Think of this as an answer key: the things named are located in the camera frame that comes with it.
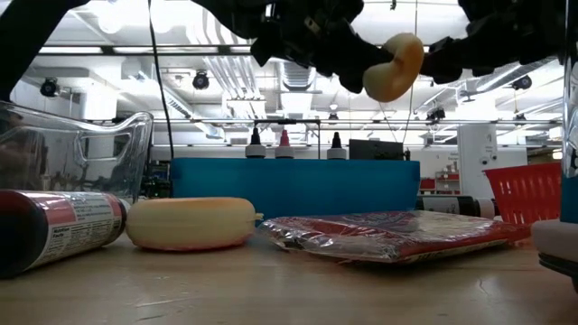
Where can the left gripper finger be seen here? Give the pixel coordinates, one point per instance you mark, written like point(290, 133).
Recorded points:
point(352, 54)
point(353, 83)

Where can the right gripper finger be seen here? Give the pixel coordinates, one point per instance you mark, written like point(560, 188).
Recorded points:
point(449, 73)
point(451, 49)

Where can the silver small bottle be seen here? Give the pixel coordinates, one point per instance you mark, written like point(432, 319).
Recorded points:
point(451, 205)

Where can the red plastic basket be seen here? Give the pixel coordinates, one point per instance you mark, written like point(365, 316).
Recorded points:
point(524, 194)

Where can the orange frosted toy donut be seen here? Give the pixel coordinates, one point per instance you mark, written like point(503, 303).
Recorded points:
point(192, 223)

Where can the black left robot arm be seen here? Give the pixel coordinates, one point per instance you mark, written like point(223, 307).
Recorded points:
point(27, 36)

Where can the black ceiling spotlight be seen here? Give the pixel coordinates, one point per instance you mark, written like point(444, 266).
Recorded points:
point(49, 86)
point(201, 80)
point(435, 114)
point(521, 82)

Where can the black monitor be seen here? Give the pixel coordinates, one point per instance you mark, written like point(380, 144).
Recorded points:
point(377, 150)

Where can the white pillar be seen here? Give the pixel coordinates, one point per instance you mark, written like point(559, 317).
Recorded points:
point(490, 158)

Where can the red shelf unit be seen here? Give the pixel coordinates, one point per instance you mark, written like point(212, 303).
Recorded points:
point(440, 182)

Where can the teal plastic bin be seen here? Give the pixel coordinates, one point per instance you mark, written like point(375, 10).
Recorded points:
point(293, 189)

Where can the red foil snack packet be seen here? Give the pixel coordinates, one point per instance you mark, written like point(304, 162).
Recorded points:
point(388, 234)

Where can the black overhead light beam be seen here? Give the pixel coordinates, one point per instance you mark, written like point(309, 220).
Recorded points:
point(135, 49)

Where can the grey chrome toaster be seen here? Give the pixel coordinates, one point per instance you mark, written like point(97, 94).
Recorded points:
point(555, 244)

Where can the clear plastic container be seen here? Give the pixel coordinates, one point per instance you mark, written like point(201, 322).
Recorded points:
point(135, 149)

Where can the silver ventilation duct with grill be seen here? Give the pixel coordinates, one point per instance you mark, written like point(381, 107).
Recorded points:
point(298, 77)

